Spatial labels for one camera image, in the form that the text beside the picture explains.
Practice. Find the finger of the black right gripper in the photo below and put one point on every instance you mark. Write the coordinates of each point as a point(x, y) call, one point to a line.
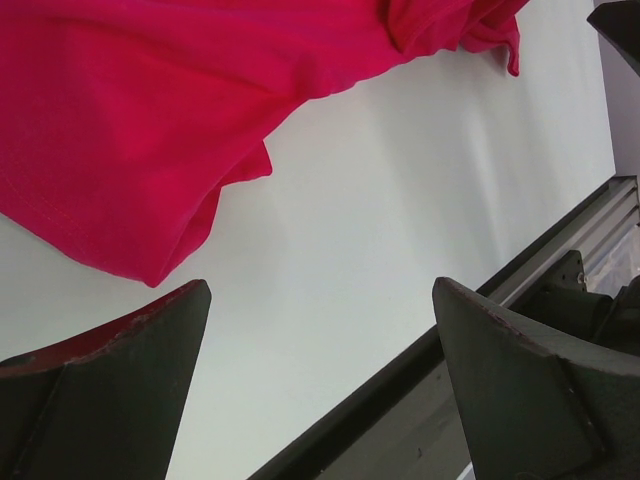
point(618, 23)

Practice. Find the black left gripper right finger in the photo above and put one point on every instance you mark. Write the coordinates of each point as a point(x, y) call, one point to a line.
point(538, 402)

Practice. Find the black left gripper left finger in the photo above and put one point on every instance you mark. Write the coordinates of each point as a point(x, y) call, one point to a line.
point(106, 403)

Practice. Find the red t-shirt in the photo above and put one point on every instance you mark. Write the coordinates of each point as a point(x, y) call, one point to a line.
point(122, 121)

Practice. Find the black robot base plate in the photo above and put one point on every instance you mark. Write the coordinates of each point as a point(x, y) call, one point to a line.
point(404, 422)

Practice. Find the aluminium frame rail front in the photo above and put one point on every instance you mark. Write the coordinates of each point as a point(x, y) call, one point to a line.
point(592, 228)

